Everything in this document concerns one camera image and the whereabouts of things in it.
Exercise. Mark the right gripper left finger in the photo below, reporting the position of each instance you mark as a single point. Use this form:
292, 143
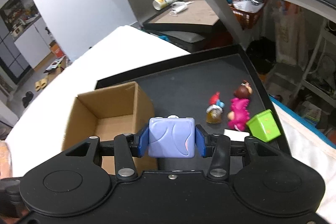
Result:
141, 142

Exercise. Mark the red devil figure bottle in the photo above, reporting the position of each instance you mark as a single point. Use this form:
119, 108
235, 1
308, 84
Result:
215, 109

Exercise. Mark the white cabinet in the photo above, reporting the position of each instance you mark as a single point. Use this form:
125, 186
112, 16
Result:
34, 42

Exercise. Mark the cardboard box on floor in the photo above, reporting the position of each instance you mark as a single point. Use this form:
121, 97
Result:
55, 68

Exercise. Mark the brown cardboard box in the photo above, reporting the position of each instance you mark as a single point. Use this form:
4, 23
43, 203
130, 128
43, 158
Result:
108, 112

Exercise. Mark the black tray with cardboard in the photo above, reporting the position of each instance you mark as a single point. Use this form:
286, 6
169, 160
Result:
199, 17

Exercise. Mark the purple cube toy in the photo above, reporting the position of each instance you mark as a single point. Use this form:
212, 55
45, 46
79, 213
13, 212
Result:
171, 137

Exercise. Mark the white small box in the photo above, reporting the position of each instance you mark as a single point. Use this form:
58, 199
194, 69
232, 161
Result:
236, 135

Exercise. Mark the yellow slippers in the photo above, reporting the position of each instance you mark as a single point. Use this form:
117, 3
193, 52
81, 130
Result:
41, 84

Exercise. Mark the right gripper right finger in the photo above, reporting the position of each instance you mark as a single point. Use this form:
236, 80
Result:
205, 142

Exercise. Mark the pink doll figure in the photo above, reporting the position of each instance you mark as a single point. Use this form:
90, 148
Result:
239, 114

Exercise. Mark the black shallow tray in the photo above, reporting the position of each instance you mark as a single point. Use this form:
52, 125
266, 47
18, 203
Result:
184, 85

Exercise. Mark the orange box on floor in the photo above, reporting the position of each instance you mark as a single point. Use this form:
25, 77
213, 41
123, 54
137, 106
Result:
56, 50

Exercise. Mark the green hexagonal box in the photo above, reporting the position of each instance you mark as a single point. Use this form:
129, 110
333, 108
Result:
263, 126

